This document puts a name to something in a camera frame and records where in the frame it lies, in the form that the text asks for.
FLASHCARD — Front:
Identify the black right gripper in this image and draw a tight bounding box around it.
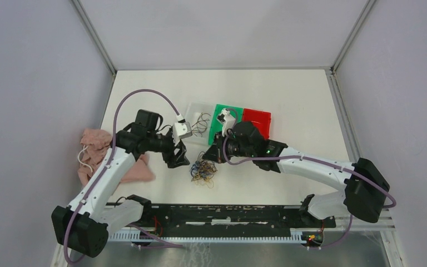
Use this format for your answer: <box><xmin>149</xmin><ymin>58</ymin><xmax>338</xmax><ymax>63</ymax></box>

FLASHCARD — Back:
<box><xmin>202</xmin><ymin>130</ymin><xmax>255</xmax><ymax>164</ymax></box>

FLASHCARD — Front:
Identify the cable bundle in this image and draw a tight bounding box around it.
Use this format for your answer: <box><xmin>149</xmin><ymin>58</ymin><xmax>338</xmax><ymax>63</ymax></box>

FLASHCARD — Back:
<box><xmin>189</xmin><ymin>151</ymin><xmax>219</xmax><ymax>189</ymax></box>

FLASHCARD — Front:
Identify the brown cable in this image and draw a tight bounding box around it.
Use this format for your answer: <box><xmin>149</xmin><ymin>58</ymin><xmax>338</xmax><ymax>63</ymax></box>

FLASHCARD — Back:
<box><xmin>190</xmin><ymin>112</ymin><xmax>212</xmax><ymax>138</ymax></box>

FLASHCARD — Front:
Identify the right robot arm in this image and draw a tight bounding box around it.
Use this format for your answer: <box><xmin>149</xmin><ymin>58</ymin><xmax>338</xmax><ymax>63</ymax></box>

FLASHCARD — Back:
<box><xmin>202</xmin><ymin>121</ymin><xmax>396</xmax><ymax>227</ymax></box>

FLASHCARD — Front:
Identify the green plastic bin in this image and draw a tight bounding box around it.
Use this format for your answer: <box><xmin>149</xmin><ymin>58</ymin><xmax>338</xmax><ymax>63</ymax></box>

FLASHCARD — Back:
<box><xmin>207</xmin><ymin>103</ymin><xmax>245</xmax><ymax>146</ymax></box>

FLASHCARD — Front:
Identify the clear plastic bin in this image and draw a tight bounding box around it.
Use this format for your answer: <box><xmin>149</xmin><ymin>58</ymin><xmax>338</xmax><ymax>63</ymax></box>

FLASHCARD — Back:
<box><xmin>184</xmin><ymin>102</ymin><xmax>215</xmax><ymax>146</ymax></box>

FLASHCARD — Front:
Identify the red plastic bin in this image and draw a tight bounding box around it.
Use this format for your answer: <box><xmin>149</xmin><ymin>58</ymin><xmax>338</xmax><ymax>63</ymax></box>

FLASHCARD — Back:
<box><xmin>242</xmin><ymin>108</ymin><xmax>272</xmax><ymax>139</ymax></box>

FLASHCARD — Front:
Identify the pink cloth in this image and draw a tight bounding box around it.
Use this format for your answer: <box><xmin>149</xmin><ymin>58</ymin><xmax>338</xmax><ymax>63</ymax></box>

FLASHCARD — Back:
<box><xmin>77</xmin><ymin>128</ymin><xmax>156</xmax><ymax>187</ymax></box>

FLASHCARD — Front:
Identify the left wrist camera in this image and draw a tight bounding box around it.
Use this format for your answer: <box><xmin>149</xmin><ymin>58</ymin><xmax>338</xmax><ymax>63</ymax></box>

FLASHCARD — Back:
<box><xmin>172</xmin><ymin>122</ymin><xmax>193</xmax><ymax>146</ymax></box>

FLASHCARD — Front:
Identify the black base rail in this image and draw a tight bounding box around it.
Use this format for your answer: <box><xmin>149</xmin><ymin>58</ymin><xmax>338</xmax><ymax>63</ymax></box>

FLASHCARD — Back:
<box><xmin>135</xmin><ymin>204</ymin><xmax>336</xmax><ymax>238</ymax></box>

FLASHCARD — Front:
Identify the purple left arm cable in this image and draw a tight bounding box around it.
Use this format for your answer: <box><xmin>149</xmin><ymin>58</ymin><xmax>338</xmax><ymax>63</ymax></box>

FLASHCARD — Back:
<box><xmin>62</xmin><ymin>88</ymin><xmax>183</xmax><ymax>265</ymax></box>

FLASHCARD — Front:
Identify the white slotted cable duct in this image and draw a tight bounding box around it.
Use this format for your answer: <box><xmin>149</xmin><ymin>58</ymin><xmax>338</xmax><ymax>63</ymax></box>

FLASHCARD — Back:
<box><xmin>106</xmin><ymin>229</ymin><xmax>305</xmax><ymax>245</ymax></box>

